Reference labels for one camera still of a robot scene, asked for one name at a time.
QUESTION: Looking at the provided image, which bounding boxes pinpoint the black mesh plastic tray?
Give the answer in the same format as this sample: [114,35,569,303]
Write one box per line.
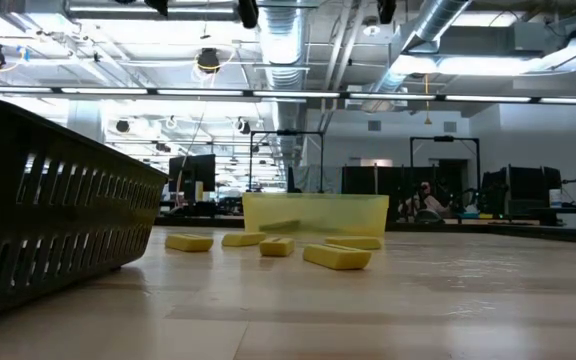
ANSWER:
[0,93,170,326]

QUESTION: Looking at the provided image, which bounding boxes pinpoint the silver ventilation duct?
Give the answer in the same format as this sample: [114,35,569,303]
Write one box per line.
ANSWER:
[255,0,310,169]
[362,0,472,114]

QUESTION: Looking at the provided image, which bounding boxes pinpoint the long ceiling light strip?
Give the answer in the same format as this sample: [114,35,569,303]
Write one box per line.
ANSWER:
[0,84,576,106]

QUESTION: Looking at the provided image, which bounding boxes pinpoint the person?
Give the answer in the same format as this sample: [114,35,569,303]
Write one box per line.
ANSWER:
[402,180,452,221]

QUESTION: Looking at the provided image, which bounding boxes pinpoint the black partition curtain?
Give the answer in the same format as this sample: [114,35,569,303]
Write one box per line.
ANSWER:
[341,164,469,221]
[481,165,563,217]

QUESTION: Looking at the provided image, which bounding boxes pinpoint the yellow eraser block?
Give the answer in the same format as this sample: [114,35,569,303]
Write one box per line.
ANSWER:
[324,235,383,251]
[259,236,296,258]
[221,231,268,248]
[302,243,373,272]
[164,233,215,253]

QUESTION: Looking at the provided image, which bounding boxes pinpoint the black monitor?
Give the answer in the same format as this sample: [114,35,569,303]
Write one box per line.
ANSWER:
[167,153,217,202]

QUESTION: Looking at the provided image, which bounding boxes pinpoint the yellow translucent plastic bin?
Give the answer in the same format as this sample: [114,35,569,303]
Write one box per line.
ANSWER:
[241,192,390,239]

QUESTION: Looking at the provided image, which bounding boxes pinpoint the grey tarp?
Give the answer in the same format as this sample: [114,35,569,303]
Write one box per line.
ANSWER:
[292,164,344,195]

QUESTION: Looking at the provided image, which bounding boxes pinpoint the round ceiling lamp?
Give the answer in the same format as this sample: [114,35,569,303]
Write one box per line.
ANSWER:
[361,17,382,37]

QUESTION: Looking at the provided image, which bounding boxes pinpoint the yellow hanging cord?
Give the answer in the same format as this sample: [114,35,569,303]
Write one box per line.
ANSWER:
[421,73,433,126]

